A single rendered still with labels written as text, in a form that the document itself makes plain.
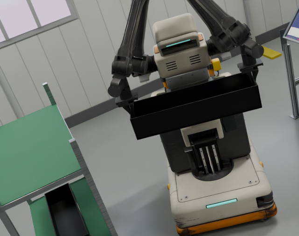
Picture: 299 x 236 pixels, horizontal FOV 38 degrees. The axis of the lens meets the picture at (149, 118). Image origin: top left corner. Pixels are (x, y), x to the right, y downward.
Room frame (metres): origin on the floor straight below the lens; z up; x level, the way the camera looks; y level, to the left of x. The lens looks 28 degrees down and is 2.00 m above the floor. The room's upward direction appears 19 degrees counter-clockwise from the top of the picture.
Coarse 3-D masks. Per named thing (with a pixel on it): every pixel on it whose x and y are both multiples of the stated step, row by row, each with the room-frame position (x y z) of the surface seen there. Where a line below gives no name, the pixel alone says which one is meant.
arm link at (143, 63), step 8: (144, 8) 2.01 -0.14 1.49; (144, 16) 2.01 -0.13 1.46; (144, 24) 2.01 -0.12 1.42; (136, 32) 2.01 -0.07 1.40; (144, 32) 2.02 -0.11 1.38; (136, 40) 2.01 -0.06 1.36; (136, 48) 2.00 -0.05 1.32; (136, 56) 2.00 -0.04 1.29; (144, 56) 1.99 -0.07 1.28; (144, 64) 1.97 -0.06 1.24; (144, 72) 1.98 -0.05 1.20
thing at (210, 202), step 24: (168, 168) 2.48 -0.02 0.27; (240, 168) 2.21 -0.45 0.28; (192, 192) 2.13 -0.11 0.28; (216, 192) 2.06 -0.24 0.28; (240, 192) 2.00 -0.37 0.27; (264, 192) 1.96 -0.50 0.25; (192, 216) 2.01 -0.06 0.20; (216, 216) 2.00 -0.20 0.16; (240, 216) 1.98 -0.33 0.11; (264, 216) 1.95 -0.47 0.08
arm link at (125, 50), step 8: (136, 0) 1.92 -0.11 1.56; (144, 0) 1.94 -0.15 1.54; (136, 8) 1.90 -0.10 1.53; (128, 16) 1.89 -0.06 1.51; (136, 16) 1.88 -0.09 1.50; (128, 24) 1.86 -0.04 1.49; (136, 24) 1.87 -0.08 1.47; (128, 32) 1.84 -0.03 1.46; (128, 40) 1.82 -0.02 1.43; (120, 48) 1.80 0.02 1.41; (128, 48) 1.79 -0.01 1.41; (120, 56) 1.78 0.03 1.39; (128, 56) 1.77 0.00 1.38; (120, 64) 1.76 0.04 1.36; (128, 64) 1.75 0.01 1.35; (120, 72) 1.76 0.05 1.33
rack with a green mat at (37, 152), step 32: (0, 128) 2.49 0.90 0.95; (32, 128) 2.33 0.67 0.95; (64, 128) 2.19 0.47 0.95; (0, 160) 2.07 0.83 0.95; (32, 160) 1.96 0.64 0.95; (64, 160) 1.85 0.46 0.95; (0, 192) 1.75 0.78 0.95; (32, 192) 1.67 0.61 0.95; (96, 192) 1.73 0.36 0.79; (96, 224) 2.05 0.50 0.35
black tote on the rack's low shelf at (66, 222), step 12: (48, 192) 2.38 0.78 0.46; (60, 192) 2.39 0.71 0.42; (72, 192) 2.29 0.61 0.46; (48, 204) 2.28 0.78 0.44; (60, 204) 2.35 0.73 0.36; (72, 204) 2.31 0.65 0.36; (60, 216) 2.22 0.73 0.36; (72, 216) 2.18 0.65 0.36; (60, 228) 2.11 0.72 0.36; (72, 228) 2.07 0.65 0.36; (84, 228) 2.04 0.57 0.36
